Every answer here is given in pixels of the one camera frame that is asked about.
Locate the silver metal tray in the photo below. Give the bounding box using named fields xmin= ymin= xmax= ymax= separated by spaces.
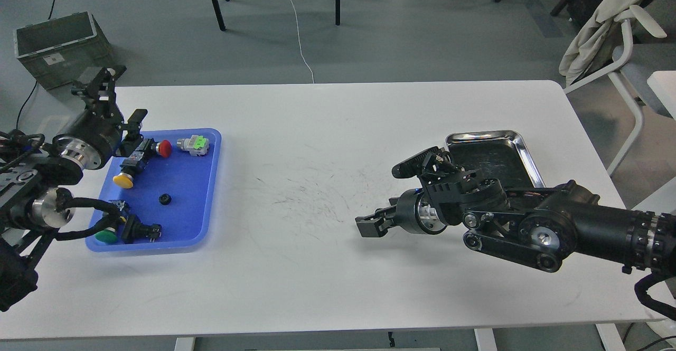
xmin=446 ymin=130 xmax=546 ymax=189

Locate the white office chair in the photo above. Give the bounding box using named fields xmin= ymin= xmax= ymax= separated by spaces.
xmin=564 ymin=5 xmax=674 ymax=176

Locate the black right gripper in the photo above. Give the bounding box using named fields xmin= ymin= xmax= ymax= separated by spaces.
xmin=355 ymin=189 xmax=448 ymax=238

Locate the grey plastic crate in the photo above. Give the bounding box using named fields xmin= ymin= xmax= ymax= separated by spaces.
xmin=14 ymin=12 xmax=117 ymax=90

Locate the black floor cable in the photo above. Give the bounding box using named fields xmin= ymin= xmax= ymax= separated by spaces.
xmin=15 ymin=79 xmax=40 ymax=132

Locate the blue plastic tray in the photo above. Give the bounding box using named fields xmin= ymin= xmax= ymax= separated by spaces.
xmin=85 ymin=128 xmax=222 ymax=254

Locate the beige cloth on chair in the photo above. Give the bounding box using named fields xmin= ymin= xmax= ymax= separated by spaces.
xmin=559 ymin=0 xmax=640 ymax=86

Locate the small black gear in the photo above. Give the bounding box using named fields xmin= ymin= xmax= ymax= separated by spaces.
xmin=158 ymin=193 xmax=172 ymax=206

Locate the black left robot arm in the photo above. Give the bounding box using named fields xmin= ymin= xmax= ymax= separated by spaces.
xmin=1 ymin=65 xmax=147 ymax=312

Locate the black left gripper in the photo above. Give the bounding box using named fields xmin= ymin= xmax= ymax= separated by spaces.
xmin=53 ymin=65 xmax=148 ymax=170

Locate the red push button switch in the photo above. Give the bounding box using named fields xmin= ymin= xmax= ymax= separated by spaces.
xmin=134 ymin=138 xmax=172 ymax=159

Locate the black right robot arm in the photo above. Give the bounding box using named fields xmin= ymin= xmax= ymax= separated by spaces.
xmin=355 ymin=147 xmax=675 ymax=319

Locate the green push button switch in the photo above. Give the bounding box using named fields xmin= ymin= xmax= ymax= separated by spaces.
xmin=94 ymin=200 xmax=130 ymax=244

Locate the white floor cable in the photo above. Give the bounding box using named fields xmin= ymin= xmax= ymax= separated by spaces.
xmin=283 ymin=0 xmax=316 ymax=84

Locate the yellow push button switch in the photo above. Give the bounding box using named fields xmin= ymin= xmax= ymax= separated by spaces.
xmin=112 ymin=151 xmax=147 ymax=189

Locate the grey green connector module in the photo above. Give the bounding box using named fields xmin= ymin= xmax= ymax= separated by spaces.
xmin=176 ymin=135 xmax=210 ymax=157

